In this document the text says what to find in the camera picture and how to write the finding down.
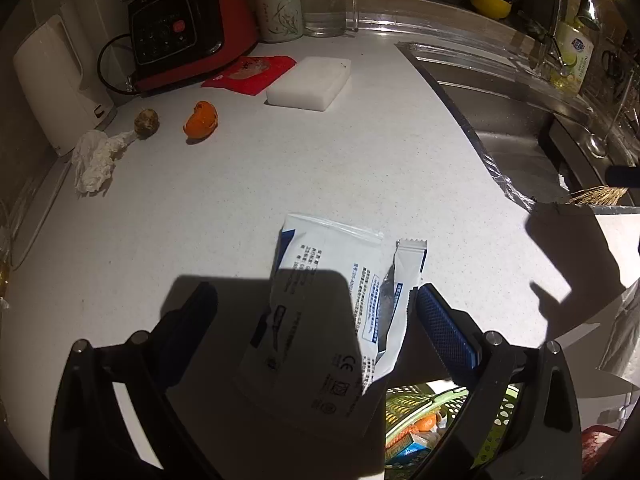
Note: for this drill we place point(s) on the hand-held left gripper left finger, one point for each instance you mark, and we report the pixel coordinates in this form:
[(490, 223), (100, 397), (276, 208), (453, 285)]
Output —
[(185, 332)]

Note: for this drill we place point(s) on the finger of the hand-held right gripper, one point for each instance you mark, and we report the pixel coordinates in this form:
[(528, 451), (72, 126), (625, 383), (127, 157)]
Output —
[(622, 176)]

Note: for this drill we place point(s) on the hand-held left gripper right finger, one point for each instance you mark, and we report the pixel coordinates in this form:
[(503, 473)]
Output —
[(445, 330)]

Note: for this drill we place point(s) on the white blue sachet wrapper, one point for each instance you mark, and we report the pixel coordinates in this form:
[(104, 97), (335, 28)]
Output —
[(407, 270)]

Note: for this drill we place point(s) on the yellow bread piece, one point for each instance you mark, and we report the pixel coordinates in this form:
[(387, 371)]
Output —
[(426, 422)]

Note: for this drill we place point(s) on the green plastic basket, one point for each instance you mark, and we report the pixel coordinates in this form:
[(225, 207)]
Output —
[(505, 410)]

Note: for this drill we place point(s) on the orange foam fruit net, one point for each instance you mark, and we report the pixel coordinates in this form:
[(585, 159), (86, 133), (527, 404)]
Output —
[(398, 437)]

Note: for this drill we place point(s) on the blue white milk carton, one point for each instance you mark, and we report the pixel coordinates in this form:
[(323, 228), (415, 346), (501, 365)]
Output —
[(407, 456)]

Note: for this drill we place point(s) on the white printed plastic packet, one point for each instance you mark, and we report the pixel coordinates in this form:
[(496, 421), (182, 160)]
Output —
[(325, 260)]

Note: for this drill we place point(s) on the straw scrubbing brush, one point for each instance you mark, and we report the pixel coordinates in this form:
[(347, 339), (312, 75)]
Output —
[(597, 195)]

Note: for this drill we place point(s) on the metal ladle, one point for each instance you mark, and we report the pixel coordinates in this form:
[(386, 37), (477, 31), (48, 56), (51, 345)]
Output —
[(596, 146)]

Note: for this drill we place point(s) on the yellow dish soap bottle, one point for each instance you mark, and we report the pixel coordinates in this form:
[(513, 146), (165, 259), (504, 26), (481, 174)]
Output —
[(572, 60)]

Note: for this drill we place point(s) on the stainless steel sink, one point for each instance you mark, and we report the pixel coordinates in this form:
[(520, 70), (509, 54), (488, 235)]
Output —
[(500, 125)]

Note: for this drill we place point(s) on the chrome faucet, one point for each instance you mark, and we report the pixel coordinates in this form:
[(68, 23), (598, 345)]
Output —
[(554, 25)]

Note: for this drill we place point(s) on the dark red cloth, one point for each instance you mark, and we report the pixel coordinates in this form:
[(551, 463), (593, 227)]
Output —
[(600, 447)]

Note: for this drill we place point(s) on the crumpled white tissue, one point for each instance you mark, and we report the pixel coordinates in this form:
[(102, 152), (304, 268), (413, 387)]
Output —
[(95, 160)]

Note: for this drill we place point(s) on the orange peel piece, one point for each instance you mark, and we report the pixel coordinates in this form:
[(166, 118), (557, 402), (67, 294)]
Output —
[(200, 121)]

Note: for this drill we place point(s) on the yellow bowl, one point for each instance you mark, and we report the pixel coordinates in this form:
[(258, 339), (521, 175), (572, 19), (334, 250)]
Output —
[(490, 4)]

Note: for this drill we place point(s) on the red snack packet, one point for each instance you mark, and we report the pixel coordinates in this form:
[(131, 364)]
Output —
[(260, 72)]

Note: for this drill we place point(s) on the white sponge block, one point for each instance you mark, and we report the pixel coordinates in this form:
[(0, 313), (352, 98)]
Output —
[(310, 85)]

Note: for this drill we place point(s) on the white electric kettle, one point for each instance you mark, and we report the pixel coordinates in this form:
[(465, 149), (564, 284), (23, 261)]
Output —
[(50, 85)]

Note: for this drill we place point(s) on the red black rice cooker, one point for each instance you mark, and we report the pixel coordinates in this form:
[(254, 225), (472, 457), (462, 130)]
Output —
[(200, 35)]

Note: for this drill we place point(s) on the white printed mug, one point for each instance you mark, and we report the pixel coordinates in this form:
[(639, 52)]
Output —
[(277, 7)]

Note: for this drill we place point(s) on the clear glass measuring cup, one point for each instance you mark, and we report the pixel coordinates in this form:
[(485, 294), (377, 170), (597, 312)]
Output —
[(327, 10)]

